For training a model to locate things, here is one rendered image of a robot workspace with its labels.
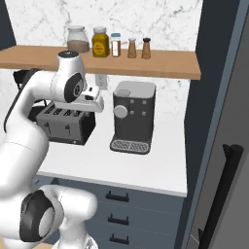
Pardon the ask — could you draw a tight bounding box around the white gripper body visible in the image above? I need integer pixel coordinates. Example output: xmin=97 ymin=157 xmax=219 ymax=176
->
xmin=53 ymin=95 xmax=106 ymax=114

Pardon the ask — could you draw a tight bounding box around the grey black toaster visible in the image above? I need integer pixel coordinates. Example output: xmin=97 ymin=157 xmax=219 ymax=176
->
xmin=28 ymin=100 xmax=97 ymax=147

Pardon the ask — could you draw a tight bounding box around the dark grey coffee machine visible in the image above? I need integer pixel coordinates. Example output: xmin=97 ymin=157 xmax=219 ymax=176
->
xmin=109 ymin=80 xmax=158 ymax=156

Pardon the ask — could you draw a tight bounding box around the yellow jar with black lid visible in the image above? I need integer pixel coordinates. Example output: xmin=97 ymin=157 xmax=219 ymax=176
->
xmin=91 ymin=26 xmax=111 ymax=58

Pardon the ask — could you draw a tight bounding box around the small red spice jar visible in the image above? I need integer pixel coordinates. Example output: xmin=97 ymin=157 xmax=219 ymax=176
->
xmin=110 ymin=32 xmax=123 ymax=58

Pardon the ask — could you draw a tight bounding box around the glass jar with brown contents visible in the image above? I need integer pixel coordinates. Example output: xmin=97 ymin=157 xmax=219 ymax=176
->
xmin=66 ymin=24 xmax=90 ymax=54

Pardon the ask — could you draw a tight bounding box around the brown shaker with grey cap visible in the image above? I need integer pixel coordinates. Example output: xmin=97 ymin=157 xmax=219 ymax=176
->
xmin=126 ymin=37 xmax=138 ymax=59

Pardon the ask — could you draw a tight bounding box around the brown shaker with black cap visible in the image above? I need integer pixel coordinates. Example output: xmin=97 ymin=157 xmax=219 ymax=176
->
xmin=141 ymin=37 xmax=153 ymax=60

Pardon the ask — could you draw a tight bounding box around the blue drawer front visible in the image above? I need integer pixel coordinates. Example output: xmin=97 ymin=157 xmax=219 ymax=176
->
xmin=36 ymin=175 xmax=186 ymax=212
xmin=91 ymin=201 xmax=183 ymax=235
xmin=45 ymin=219 xmax=180 ymax=249

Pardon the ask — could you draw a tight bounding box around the dark blue tall cabinet panel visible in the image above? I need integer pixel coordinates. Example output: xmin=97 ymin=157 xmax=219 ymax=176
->
xmin=174 ymin=0 xmax=249 ymax=249

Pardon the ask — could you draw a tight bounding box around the grey fridge door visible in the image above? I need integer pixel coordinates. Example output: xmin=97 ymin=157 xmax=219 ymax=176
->
xmin=187 ymin=18 xmax=249 ymax=249

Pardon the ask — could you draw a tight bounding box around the white wall socket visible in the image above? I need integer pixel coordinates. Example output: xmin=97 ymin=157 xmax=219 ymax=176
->
xmin=94 ymin=74 xmax=109 ymax=91

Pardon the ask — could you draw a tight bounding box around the wooden wall shelf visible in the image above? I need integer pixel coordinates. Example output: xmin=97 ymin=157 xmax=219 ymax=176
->
xmin=0 ymin=44 xmax=202 ymax=81

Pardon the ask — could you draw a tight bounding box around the black drawer handle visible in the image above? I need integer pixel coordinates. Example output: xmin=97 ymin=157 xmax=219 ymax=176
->
xmin=108 ymin=233 xmax=130 ymax=246
xmin=107 ymin=213 xmax=130 ymax=227
xmin=105 ymin=191 xmax=130 ymax=203

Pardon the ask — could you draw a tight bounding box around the dark blue wall cupboard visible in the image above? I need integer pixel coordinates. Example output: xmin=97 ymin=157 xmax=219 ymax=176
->
xmin=0 ymin=0 xmax=17 ymax=52

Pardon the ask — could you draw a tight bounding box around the black fridge handle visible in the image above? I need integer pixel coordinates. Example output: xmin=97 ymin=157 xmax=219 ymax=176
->
xmin=197 ymin=143 xmax=245 ymax=249

